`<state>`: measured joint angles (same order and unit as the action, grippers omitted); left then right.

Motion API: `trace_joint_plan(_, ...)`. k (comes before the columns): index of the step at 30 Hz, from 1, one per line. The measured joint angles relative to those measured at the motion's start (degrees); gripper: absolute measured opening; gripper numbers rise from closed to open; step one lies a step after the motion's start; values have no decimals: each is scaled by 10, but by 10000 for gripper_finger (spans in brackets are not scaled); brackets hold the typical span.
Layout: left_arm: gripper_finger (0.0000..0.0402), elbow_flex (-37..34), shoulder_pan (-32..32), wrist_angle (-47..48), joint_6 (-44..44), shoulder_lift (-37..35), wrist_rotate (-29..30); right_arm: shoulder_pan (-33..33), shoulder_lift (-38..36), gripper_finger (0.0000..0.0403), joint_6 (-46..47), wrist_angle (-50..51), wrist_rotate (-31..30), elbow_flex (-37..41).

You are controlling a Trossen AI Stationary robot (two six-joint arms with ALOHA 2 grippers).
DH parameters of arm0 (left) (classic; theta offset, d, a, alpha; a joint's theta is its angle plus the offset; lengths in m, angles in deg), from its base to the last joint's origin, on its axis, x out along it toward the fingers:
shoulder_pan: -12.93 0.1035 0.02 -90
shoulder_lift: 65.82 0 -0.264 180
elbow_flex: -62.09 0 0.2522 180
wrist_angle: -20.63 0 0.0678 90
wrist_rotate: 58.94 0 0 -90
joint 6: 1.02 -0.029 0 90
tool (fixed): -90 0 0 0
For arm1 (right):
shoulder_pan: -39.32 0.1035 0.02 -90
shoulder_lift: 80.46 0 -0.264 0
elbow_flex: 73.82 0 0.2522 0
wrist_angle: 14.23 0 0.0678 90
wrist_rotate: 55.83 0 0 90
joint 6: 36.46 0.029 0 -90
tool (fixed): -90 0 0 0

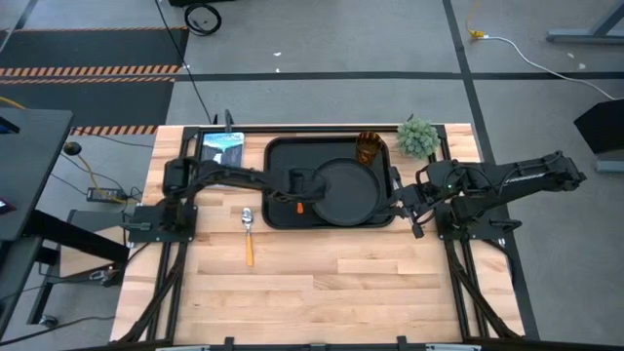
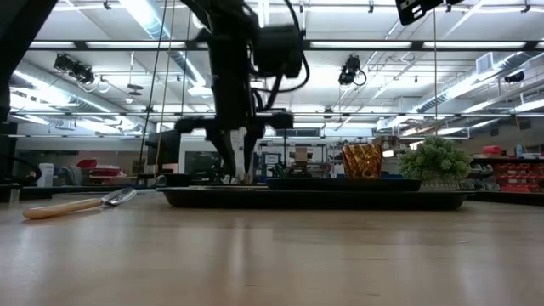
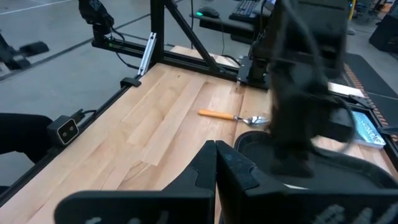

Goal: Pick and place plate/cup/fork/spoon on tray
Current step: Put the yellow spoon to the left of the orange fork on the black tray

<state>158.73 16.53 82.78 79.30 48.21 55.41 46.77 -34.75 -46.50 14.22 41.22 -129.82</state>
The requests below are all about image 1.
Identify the spoon with yellow handle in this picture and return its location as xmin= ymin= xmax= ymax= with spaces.
xmin=241 ymin=207 xmax=256 ymax=268

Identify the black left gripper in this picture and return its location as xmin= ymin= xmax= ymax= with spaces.
xmin=285 ymin=167 xmax=330 ymax=203

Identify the black angular box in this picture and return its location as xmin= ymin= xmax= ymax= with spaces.
xmin=573 ymin=98 xmax=624 ymax=155

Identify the yellow cable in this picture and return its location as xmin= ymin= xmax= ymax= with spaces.
xmin=0 ymin=95 xmax=129 ymax=204
xmin=464 ymin=0 xmax=487 ymax=41

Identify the black desk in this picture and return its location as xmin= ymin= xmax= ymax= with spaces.
xmin=0 ymin=106 xmax=131 ymax=342

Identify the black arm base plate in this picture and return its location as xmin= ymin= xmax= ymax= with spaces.
xmin=433 ymin=202 xmax=523 ymax=241
xmin=126 ymin=203 xmax=199 ymax=244

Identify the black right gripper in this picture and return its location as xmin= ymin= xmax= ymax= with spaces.
xmin=377 ymin=166 xmax=443 ymax=240

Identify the coiled black cable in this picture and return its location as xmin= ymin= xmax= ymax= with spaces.
xmin=183 ymin=2 xmax=223 ymax=38

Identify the black power adapter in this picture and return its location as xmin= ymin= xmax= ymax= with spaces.
xmin=86 ymin=186 xmax=124 ymax=204

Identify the grey table foot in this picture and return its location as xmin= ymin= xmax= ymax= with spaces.
xmin=594 ymin=159 xmax=624 ymax=175

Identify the white floor cable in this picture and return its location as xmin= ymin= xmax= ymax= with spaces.
xmin=482 ymin=34 xmax=621 ymax=101

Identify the amber glass cup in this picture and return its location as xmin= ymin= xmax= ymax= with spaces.
xmin=354 ymin=131 xmax=384 ymax=167

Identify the blue and white packet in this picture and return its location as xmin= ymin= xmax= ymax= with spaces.
xmin=200 ymin=131 xmax=246 ymax=168

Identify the silver carabiner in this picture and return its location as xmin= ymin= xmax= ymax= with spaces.
xmin=89 ymin=266 xmax=116 ymax=285

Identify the black hazard-striped floor mat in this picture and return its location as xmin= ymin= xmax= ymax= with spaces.
xmin=0 ymin=26 xmax=191 ymax=137

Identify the grey table leg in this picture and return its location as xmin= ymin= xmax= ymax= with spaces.
xmin=545 ymin=0 xmax=624 ymax=46

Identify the long black floor cable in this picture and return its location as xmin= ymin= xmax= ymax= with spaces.
xmin=154 ymin=0 xmax=216 ymax=126

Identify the black mount post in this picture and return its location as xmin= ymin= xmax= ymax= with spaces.
xmin=212 ymin=108 xmax=236 ymax=127

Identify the black round plate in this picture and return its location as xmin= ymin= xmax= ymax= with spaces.
xmin=311 ymin=156 xmax=383 ymax=228

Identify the black rectangular tray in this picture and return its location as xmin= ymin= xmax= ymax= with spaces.
xmin=261 ymin=135 xmax=398 ymax=230

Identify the black aluminium table frame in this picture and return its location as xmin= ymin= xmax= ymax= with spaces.
xmin=116 ymin=124 xmax=528 ymax=351

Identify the green artificial plant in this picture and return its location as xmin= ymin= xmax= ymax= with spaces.
xmin=395 ymin=115 xmax=442 ymax=161

